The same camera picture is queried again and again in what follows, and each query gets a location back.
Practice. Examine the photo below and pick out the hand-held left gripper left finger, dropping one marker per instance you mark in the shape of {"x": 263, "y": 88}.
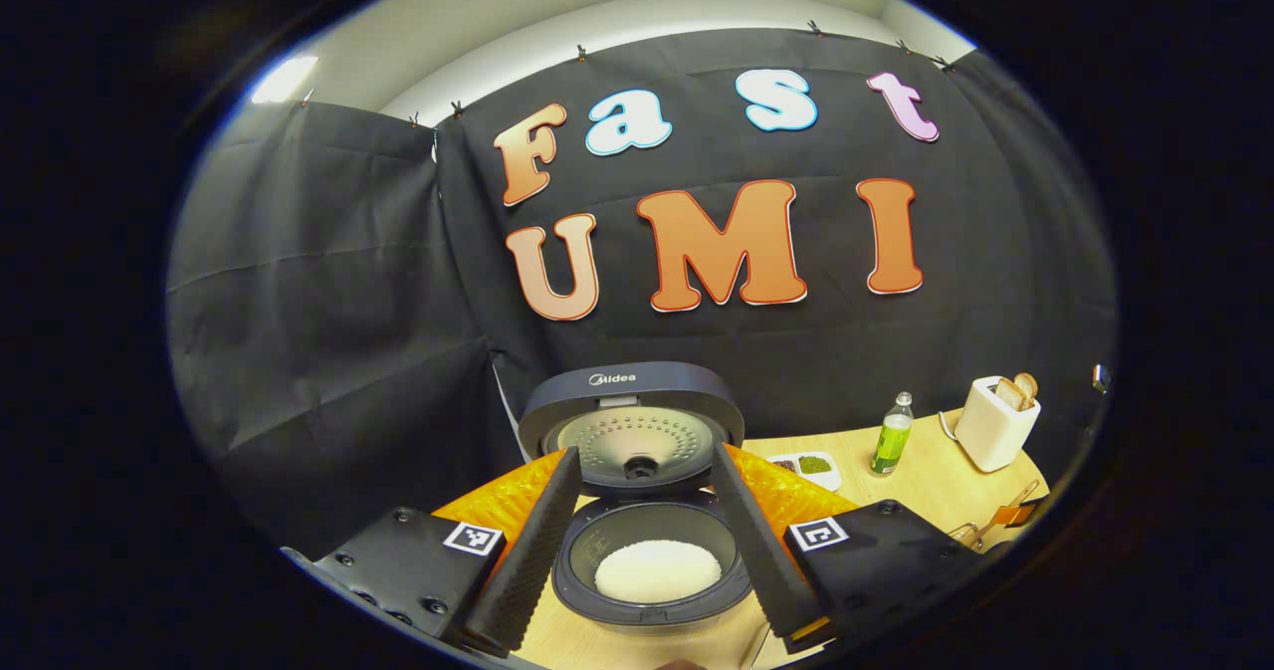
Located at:
{"x": 528, "y": 551}

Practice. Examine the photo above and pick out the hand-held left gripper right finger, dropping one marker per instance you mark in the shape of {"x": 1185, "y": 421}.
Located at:
{"x": 761, "y": 551}

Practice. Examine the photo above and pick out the white rice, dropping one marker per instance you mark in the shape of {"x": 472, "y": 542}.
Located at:
{"x": 657, "y": 570}

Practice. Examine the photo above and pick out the black silver rice cooker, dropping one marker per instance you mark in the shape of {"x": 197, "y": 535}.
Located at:
{"x": 632, "y": 396}

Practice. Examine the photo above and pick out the white divided bean dish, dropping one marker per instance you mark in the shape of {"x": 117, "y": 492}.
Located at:
{"x": 811, "y": 466}

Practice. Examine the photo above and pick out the green label plastic bottle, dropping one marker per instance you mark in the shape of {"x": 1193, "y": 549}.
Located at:
{"x": 891, "y": 441}

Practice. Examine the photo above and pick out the white toaster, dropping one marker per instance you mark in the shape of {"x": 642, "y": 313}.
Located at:
{"x": 990, "y": 436}

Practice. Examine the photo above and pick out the toasted bread slice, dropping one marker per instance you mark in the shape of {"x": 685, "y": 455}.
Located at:
{"x": 1026, "y": 384}
{"x": 1009, "y": 394}

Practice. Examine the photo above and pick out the ceiling light panel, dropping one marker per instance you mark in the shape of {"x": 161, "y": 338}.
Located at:
{"x": 284, "y": 80}

